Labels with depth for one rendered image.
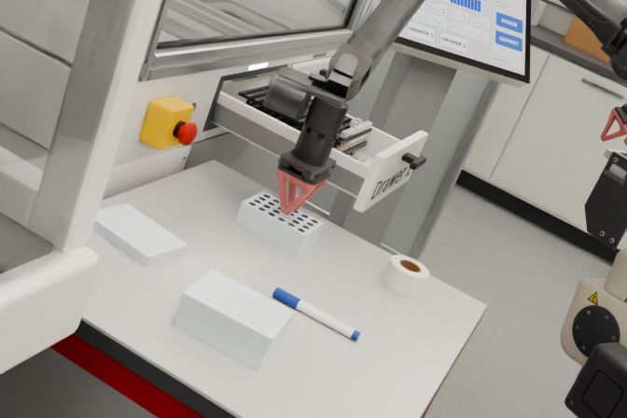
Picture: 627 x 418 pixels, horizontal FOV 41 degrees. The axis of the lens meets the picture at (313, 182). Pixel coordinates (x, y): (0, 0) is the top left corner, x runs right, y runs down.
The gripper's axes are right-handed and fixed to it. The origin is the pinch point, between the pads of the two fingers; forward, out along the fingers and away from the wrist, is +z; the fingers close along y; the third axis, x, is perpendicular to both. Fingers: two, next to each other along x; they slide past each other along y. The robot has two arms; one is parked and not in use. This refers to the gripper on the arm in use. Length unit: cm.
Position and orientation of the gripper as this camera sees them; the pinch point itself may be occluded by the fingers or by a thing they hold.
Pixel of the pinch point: (290, 206)
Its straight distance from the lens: 139.5
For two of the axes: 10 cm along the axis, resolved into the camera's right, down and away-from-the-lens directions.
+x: 8.6, 4.4, -2.5
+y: -3.7, 2.1, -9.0
